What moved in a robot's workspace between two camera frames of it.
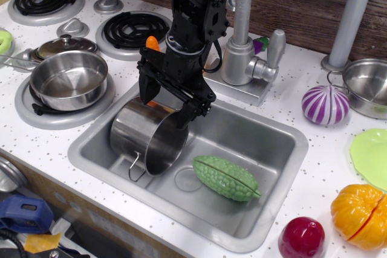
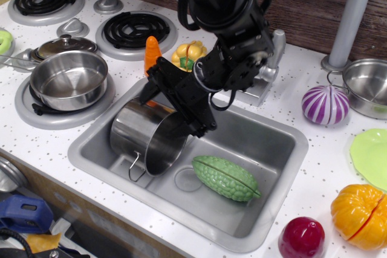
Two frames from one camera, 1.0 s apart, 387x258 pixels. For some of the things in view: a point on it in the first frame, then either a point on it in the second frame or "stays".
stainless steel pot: (152, 132) stays
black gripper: (182, 74) -> (187, 94)
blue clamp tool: (25, 214) stays
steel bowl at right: (366, 81) stays
